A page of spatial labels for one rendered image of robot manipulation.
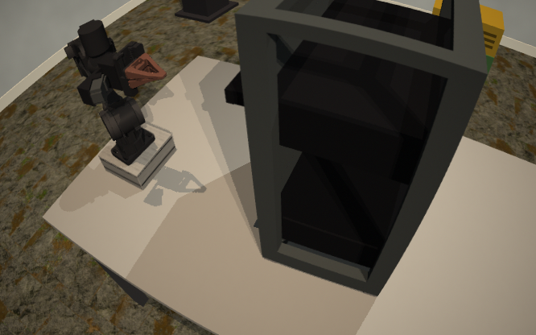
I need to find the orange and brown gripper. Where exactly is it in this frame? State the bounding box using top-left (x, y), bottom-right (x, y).
top-left (113, 41), bottom-right (167, 97)

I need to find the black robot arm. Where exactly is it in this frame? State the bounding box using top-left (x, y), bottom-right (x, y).
top-left (64, 19), bottom-right (155, 165)

